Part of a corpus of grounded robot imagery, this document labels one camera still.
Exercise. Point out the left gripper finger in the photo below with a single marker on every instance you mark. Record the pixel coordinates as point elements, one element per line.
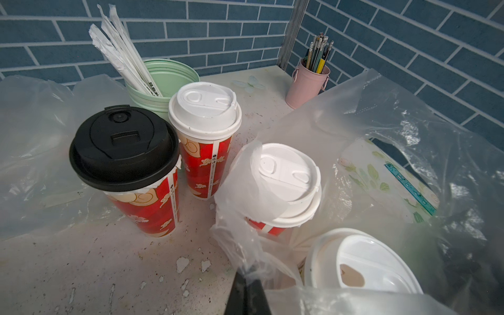
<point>247,298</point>

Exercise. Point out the beige cup white lid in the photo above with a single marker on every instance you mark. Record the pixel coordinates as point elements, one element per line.
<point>346,258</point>

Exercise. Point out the red cup white lid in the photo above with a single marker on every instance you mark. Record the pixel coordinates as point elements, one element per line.
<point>206,117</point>
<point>294,178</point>

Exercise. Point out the spare clear plastic bags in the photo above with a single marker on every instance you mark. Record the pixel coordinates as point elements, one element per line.
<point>40,192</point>

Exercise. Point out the red cup black lid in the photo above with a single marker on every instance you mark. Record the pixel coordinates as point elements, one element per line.
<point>132,156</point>

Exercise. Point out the pink pencil bucket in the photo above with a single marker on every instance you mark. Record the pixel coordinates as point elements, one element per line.
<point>306,85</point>

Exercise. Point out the green straw holder cup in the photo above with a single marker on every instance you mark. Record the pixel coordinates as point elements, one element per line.
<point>169,76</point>

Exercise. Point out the pencils in bucket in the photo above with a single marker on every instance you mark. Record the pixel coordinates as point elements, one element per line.
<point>317,54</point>

